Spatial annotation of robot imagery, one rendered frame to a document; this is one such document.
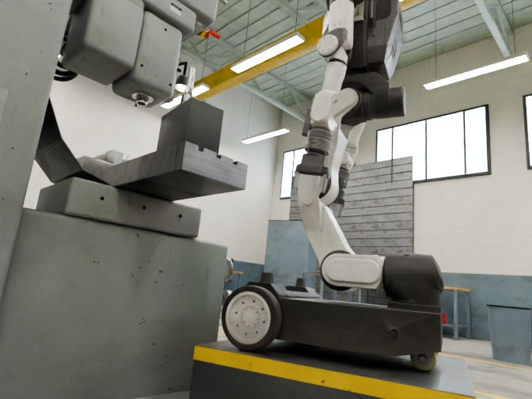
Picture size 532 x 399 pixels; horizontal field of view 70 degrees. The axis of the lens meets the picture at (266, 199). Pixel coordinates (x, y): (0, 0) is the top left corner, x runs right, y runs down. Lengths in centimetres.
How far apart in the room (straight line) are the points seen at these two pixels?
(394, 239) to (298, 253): 260
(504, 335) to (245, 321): 445
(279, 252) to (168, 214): 614
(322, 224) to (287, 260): 600
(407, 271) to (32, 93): 125
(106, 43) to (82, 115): 726
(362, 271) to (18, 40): 123
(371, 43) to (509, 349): 443
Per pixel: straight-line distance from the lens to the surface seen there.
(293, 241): 743
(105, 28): 158
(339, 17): 153
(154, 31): 171
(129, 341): 142
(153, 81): 162
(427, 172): 908
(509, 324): 544
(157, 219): 142
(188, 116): 120
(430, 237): 881
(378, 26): 167
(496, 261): 839
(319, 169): 130
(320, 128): 134
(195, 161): 105
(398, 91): 155
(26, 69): 130
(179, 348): 153
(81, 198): 132
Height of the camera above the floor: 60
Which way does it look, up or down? 13 degrees up
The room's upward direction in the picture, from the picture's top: 5 degrees clockwise
